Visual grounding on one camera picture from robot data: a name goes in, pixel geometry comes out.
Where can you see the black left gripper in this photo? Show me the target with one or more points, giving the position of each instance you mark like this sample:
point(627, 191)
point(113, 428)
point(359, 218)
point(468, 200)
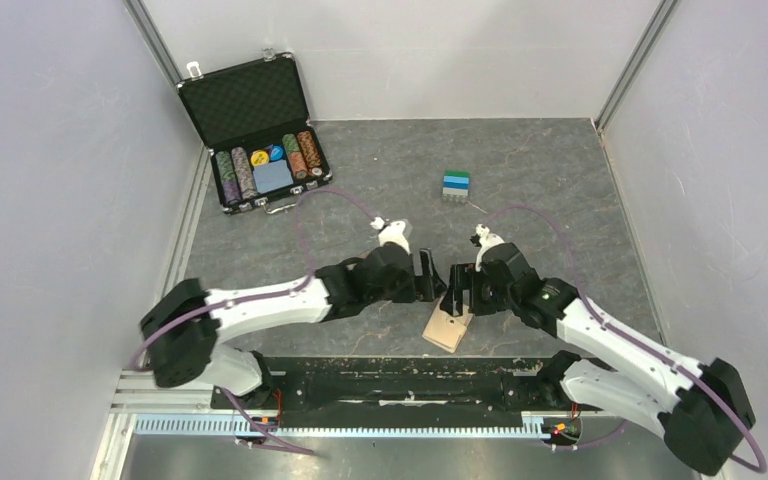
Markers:
point(431, 285)

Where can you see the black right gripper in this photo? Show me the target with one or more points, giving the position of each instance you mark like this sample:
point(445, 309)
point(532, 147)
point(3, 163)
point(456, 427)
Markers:
point(452, 302)

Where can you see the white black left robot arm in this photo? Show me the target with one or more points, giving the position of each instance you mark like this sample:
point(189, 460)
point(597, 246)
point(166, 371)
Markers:
point(187, 333)

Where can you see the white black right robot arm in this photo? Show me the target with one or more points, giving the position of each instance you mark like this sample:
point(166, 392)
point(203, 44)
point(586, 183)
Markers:
point(700, 411)

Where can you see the blue green block stack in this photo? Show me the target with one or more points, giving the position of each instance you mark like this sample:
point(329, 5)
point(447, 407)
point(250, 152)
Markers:
point(456, 185)

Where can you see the black poker chip case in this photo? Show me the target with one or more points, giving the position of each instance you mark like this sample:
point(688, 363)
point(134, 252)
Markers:
point(254, 120)

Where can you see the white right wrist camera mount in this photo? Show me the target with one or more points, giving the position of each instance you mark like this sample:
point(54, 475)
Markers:
point(484, 239)

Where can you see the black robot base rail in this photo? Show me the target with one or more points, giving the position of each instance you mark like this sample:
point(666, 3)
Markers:
point(404, 391)

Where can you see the white toothed cable rail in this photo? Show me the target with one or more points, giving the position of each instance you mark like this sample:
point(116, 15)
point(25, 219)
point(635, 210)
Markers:
point(531, 428)

